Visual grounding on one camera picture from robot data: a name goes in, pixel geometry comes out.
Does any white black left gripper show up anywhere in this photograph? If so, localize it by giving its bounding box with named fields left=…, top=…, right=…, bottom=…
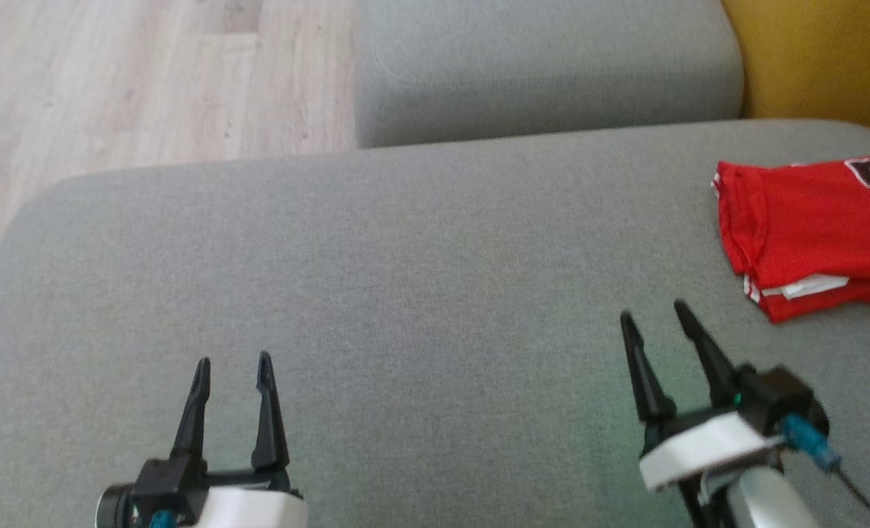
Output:
left=171, top=351, right=306, bottom=528

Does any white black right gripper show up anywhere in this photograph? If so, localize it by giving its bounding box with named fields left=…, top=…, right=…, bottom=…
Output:
left=619, top=300, right=781, bottom=494

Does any folded red numbered jersey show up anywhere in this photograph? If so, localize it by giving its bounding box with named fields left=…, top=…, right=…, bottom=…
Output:
left=712, top=152, right=870, bottom=290

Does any large grey sofa seat cushion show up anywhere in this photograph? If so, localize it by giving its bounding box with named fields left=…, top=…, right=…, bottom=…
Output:
left=0, top=119, right=870, bottom=528

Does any small grey sofa seat cushion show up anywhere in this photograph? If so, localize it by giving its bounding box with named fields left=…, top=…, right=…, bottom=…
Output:
left=353, top=0, right=745, bottom=150

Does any yellow sofa backrest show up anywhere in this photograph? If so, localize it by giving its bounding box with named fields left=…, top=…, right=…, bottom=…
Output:
left=720, top=0, right=870, bottom=144

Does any black cable with blue connector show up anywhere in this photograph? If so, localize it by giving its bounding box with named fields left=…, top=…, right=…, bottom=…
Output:
left=783, top=414, right=870, bottom=521

